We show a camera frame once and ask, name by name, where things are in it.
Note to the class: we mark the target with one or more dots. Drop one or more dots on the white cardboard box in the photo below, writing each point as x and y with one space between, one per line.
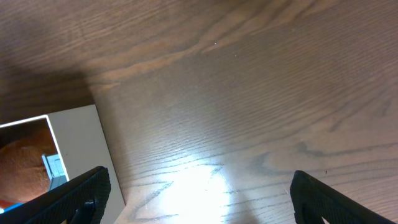
80 142

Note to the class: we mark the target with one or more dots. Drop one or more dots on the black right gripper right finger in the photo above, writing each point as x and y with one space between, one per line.
316 203

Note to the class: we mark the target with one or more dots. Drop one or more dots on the brown plush toy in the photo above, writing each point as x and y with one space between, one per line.
23 173

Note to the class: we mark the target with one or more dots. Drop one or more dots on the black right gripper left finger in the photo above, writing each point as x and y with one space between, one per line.
80 200

